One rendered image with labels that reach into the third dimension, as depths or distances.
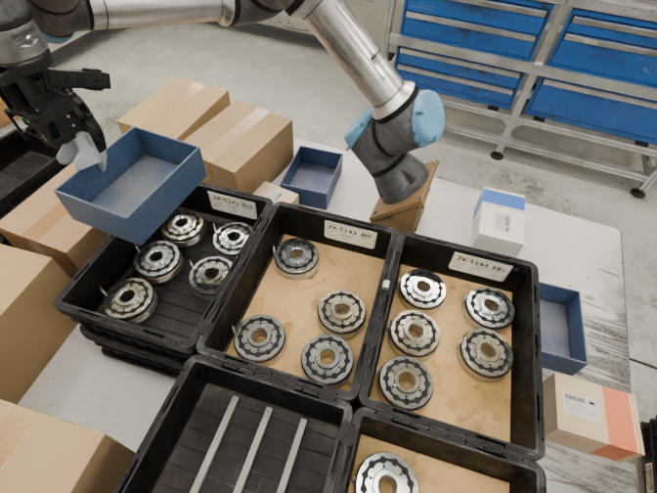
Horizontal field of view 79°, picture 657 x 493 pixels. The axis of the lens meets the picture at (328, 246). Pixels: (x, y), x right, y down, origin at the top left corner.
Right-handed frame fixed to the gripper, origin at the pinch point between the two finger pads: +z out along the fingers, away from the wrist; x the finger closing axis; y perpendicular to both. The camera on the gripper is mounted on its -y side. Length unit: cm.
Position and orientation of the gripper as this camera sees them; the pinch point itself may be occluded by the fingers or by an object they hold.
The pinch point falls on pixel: (101, 162)
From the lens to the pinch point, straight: 84.6
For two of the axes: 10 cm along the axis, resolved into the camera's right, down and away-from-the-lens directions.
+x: 9.1, 2.9, -2.9
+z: 0.4, 6.5, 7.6
